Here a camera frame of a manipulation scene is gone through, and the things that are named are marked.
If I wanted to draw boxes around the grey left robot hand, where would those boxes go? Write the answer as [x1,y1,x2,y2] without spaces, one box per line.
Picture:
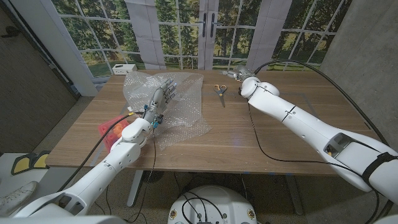
[143,78,177,124]

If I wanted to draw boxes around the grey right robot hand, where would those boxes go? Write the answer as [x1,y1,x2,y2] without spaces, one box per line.
[221,65,256,82]

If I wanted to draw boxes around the scissors with orange grey handles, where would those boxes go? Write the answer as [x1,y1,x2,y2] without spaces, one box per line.
[213,84,228,108]

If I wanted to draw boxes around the clear bubble wrap sheet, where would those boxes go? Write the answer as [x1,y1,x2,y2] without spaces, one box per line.
[123,70,213,152]

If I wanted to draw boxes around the red plastic package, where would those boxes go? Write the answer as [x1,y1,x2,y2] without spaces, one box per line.
[97,116,130,152]

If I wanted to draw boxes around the small white box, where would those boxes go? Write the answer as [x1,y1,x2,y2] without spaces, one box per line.
[111,63,138,76]

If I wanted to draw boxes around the white table leg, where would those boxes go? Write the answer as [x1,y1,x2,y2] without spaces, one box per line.
[126,169,144,208]
[284,174,305,216]

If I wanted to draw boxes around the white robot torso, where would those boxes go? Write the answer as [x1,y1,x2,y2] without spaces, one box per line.
[167,185,258,224]

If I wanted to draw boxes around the yellow black foot pedal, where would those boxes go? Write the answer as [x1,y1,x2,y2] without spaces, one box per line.
[11,152,37,176]
[32,151,51,170]

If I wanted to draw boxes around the white shoe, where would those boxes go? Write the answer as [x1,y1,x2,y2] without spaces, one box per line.
[0,180,39,218]

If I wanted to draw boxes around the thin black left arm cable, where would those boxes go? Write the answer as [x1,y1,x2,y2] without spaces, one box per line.
[124,127,157,223]

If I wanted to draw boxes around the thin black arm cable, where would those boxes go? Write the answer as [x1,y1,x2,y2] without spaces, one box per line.
[124,127,157,223]
[248,102,381,224]

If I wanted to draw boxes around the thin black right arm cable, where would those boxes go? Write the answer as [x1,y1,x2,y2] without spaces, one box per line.
[248,102,381,224]

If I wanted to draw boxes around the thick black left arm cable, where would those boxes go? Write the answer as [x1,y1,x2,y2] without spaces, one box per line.
[57,112,146,192]

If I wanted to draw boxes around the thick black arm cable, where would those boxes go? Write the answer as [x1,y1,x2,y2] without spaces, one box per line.
[253,59,398,224]
[57,112,146,192]

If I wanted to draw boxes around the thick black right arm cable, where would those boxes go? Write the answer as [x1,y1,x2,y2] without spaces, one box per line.
[253,59,398,224]

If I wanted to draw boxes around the black torso cable loop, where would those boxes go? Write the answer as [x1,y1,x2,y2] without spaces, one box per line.
[182,192,225,223]

